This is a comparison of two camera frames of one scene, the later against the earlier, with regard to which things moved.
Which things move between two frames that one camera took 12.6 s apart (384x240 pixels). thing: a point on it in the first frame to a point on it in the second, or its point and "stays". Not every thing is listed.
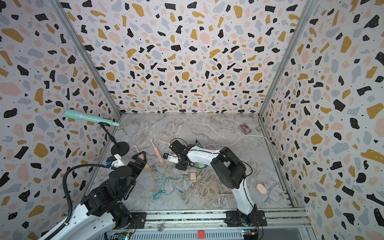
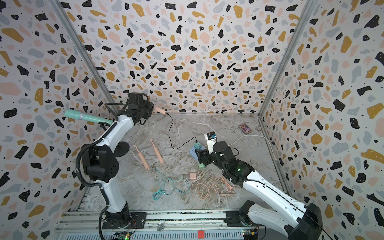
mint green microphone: x=76 y=114 stays
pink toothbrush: x=166 y=143 to x=160 y=110
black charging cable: x=192 y=164 to x=196 y=140
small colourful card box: x=245 y=129 stays
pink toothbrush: x=160 y=158 stays
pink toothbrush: x=146 y=166 stays
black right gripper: x=182 y=167 to x=205 y=155
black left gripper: x=138 y=167 to x=151 y=105
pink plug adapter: x=192 y=175 stays
